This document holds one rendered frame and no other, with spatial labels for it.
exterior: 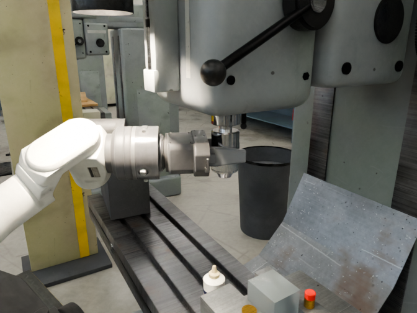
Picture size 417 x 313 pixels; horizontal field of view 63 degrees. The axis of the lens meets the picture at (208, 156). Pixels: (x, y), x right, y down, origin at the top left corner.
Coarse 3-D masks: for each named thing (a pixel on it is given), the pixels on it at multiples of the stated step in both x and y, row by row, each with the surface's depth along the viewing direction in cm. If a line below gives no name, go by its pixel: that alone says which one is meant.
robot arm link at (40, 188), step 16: (64, 128) 51; (80, 128) 51; (96, 128) 52; (32, 144) 49; (48, 144) 49; (64, 144) 50; (80, 144) 50; (96, 144) 51; (32, 160) 48; (48, 160) 48; (64, 160) 48; (80, 160) 51; (16, 176) 49; (32, 176) 48; (48, 176) 47; (32, 192) 48; (48, 192) 50
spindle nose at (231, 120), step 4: (216, 116) 54; (220, 116) 54; (224, 116) 54; (228, 116) 54; (232, 116) 54; (236, 116) 54; (216, 120) 55; (220, 120) 54; (224, 120) 54; (228, 120) 54; (232, 120) 54; (236, 120) 55; (216, 124) 55; (220, 124) 54; (224, 124) 54; (228, 124) 54; (232, 124) 54; (236, 124) 55
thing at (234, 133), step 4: (216, 128) 58; (212, 132) 56; (216, 132) 55; (220, 132) 55; (224, 132) 55; (228, 132) 55; (232, 132) 55; (236, 132) 55; (212, 136) 56; (216, 136) 55; (220, 136) 55; (224, 136) 55; (228, 136) 55; (232, 136) 55; (236, 136) 56
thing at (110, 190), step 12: (108, 180) 97; (120, 180) 98; (132, 180) 100; (108, 192) 98; (120, 192) 100; (132, 192) 101; (144, 192) 102; (108, 204) 102; (120, 204) 101; (132, 204) 102; (144, 204) 104; (120, 216) 102
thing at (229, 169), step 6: (216, 138) 55; (234, 138) 55; (216, 144) 56; (222, 144) 55; (228, 144) 55; (234, 144) 56; (216, 168) 57; (222, 168) 56; (228, 168) 56; (234, 168) 57
